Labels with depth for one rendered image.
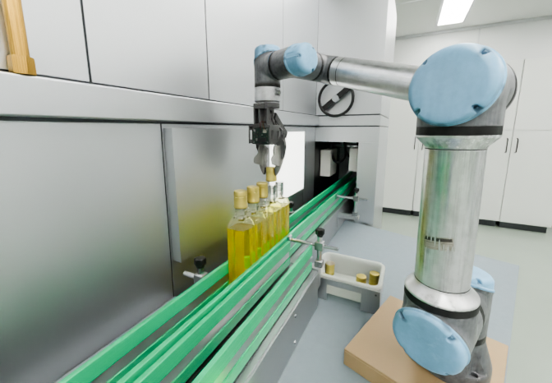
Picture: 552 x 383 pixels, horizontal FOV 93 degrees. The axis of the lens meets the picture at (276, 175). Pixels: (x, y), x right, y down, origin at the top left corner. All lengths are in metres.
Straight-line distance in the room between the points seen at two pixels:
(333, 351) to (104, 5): 0.92
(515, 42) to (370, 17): 3.54
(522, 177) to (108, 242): 4.48
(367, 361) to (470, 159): 0.50
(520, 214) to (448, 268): 4.17
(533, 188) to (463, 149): 4.17
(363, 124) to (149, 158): 1.23
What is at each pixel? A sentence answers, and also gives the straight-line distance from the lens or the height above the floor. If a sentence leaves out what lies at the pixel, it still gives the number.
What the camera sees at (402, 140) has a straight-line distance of 4.35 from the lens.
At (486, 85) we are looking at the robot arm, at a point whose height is 1.37.
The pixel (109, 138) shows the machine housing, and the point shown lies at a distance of 0.61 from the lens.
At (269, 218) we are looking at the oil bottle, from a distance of 0.78.
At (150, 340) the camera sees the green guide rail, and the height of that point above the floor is 0.92.
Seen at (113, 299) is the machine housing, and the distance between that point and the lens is 0.69.
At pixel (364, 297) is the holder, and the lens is 0.95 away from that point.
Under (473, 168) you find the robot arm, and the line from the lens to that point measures 0.49.
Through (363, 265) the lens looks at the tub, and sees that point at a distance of 1.07.
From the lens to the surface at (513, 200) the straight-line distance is 4.62.
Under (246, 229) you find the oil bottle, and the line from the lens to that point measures 0.67.
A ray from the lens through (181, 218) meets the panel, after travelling 0.71.
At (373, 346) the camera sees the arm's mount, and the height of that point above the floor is 0.79.
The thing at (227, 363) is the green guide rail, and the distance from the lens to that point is 0.54.
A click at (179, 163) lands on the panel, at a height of 1.23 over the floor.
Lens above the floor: 1.32
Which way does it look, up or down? 10 degrees down
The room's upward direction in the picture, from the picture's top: straight up
